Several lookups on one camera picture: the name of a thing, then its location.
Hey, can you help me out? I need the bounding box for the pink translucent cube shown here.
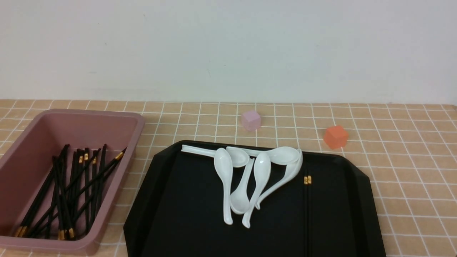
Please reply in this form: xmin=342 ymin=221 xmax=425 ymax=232
xmin=241 ymin=110 xmax=261 ymax=131

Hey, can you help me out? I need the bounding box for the white spoon far left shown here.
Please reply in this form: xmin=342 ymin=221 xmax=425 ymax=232
xmin=214 ymin=148 xmax=233 ymax=226

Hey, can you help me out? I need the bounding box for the white spoon centre right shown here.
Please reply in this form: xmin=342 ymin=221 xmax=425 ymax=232
xmin=242 ymin=152 xmax=271 ymax=229

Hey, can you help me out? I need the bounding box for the white spoon top right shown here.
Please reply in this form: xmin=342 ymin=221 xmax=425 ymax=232
xmin=226 ymin=146 xmax=301 ymax=165

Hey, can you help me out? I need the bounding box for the white spoon bowl down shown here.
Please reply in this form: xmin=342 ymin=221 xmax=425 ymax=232
xmin=230 ymin=158 xmax=254 ymax=215

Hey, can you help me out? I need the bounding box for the white spoon far right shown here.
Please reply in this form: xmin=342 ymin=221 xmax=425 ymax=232
xmin=256 ymin=148 xmax=303 ymax=210

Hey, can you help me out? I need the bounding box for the orange cube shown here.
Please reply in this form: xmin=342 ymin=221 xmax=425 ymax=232
xmin=323 ymin=125 xmax=349 ymax=150

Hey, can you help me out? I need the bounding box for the black plastic tray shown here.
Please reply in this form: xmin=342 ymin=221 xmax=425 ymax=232
xmin=124 ymin=140 xmax=386 ymax=257

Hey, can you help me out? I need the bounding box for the black chopstick centre bin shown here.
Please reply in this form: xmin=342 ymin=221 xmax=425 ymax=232
xmin=84 ymin=148 xmax=90 ymax=235

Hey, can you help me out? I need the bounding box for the black chopstick right bin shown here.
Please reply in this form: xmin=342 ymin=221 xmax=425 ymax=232
xmin=91 ymin=144 xmax=107 ymax=223

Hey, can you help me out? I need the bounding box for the pink plastic bin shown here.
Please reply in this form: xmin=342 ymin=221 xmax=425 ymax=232
xmin=0 ymin=109 xmax=145 ymax=256

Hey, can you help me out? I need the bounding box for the black chopstick gold band bin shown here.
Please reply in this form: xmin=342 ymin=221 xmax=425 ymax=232
xmin=32 ymin=148 xmax=126 ymax=241

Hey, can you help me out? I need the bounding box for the black chopstick leftmost bin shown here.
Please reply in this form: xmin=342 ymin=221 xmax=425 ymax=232
xmin=14 ymin=144 xmax=73 ymax=240

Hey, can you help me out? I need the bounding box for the white spoon long handle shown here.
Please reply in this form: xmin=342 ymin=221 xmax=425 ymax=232
xmin=181 ymin=145 xmax=253 ymax=168

